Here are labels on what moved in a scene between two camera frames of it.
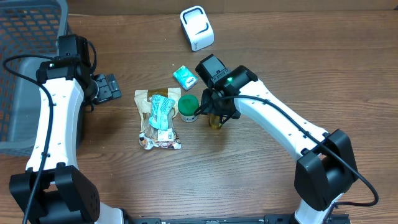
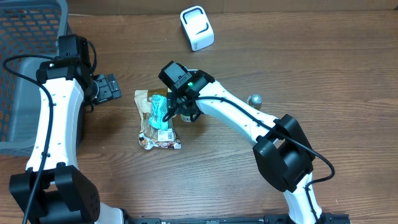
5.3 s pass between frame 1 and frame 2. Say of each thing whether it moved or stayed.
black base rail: stayed
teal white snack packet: stayed
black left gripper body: stayed
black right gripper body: moved
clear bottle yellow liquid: moved
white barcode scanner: stayed
